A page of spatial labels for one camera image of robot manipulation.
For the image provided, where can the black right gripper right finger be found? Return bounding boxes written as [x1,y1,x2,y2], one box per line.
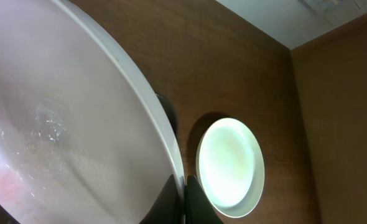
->
[184,175,223,224]

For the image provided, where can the white plate with red smear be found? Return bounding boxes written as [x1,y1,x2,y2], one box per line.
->
[196,118,265,218]

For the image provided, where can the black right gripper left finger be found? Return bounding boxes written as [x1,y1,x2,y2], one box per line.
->
[139,175,181,224]

